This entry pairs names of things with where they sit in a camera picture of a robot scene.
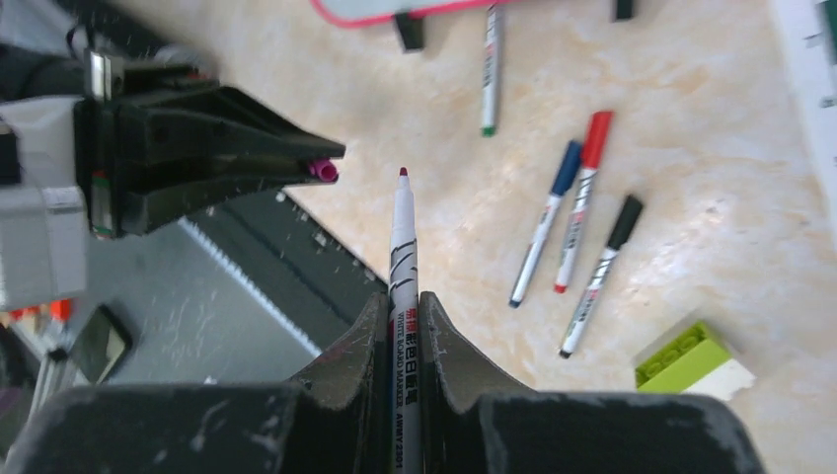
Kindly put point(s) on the black whiteboard marker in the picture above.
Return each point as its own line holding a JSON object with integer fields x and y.
{"x": 621, "y": 232}

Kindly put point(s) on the pink framed whiteboard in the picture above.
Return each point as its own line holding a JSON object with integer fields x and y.
{"x": 406, "y": 16}

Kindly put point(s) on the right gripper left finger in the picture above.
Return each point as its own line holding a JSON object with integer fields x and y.
{"x": 342, "y": 421}

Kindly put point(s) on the magenta marker cap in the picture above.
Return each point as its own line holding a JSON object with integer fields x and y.
{"x": 324, "y": 170}

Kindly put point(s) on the green white chessboard mat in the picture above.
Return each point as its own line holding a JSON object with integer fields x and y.
{"x": 807, "y": 35}

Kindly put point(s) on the magenta whiteboard marker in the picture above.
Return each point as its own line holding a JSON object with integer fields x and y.
{"x": 403, "y": 295}

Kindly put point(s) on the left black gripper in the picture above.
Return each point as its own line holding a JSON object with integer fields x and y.
{"x": 162, "y": 141}

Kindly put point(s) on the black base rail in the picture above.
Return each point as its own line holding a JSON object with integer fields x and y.
{"x": 294, "y": 267}

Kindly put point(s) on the green whiteboard marker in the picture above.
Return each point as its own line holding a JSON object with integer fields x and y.
{"x": 490, "y": 79}

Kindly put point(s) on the green white toy brick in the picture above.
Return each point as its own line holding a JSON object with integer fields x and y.
{"x": 694, "y": 359}

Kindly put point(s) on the red whiteboard marker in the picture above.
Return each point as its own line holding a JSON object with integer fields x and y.
{"x": 590, "y": 157}

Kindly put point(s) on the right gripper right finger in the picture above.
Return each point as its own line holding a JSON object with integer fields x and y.
{"x": 459, "y": 382}

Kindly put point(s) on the blue whiteboard marker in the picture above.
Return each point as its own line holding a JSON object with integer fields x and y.
{"x": 560, "y": 186}

